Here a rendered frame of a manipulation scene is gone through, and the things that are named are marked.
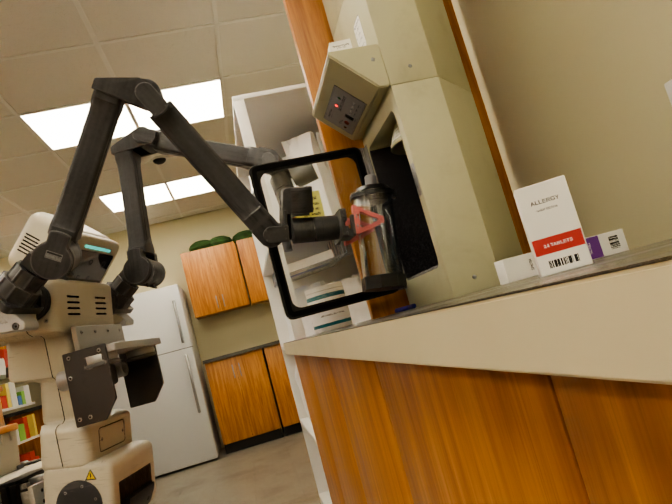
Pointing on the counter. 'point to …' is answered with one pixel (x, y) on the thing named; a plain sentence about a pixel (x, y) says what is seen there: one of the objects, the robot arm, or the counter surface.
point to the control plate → (344, 109)
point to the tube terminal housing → (437, 143)
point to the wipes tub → (333, 319)
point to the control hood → (353, 83)
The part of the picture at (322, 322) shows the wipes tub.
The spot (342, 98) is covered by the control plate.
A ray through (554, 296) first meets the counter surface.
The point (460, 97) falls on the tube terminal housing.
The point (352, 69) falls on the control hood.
